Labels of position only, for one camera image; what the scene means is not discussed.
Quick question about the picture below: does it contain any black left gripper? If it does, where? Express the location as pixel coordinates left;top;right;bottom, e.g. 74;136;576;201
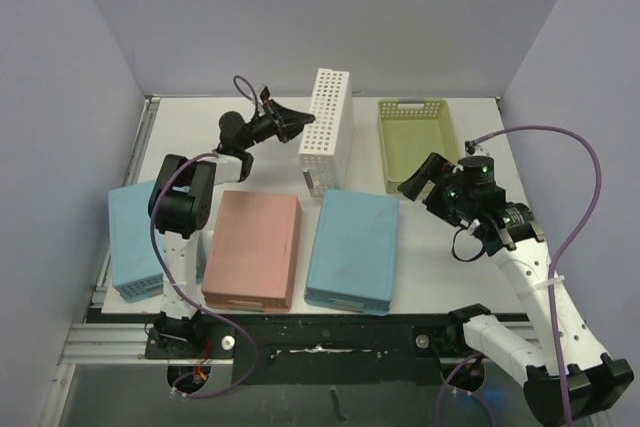
240;99;315;150

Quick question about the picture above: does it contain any white plastic basket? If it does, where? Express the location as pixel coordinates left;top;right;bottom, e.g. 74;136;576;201
298;68;354;198

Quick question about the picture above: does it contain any pink plastic basket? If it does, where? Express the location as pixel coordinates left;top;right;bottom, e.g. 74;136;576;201
201;190;302;313

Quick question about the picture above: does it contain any light blue plastic basket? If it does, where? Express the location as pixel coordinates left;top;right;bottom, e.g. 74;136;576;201
108;180;164;303

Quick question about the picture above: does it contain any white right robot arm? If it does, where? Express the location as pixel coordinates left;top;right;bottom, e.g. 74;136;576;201
398;152;634;426

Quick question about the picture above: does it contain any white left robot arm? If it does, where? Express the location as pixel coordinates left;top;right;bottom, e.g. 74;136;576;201
148;99;316;358

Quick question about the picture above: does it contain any yellow-green plastic basket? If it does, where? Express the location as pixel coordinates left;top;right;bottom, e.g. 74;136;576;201
377;98;461;195

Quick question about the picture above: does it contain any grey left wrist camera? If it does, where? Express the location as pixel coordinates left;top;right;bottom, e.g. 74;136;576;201
256;84;271;104

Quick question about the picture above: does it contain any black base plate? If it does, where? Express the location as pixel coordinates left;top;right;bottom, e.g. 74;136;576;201
145;314;471;393

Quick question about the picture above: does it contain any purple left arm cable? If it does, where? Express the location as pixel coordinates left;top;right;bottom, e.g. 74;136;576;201
149;75;274;401

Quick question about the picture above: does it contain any aluminium table frame rail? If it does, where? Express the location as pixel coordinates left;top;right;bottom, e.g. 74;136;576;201
60;323;148;365

